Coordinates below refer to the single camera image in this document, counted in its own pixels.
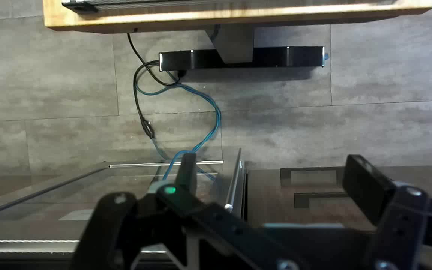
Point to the black metal stand foot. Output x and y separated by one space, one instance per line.
277 55

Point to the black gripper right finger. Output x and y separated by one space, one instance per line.
401 219

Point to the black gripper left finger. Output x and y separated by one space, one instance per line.
217 225

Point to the dark wood drawer cabinet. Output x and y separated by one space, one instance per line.
271 204

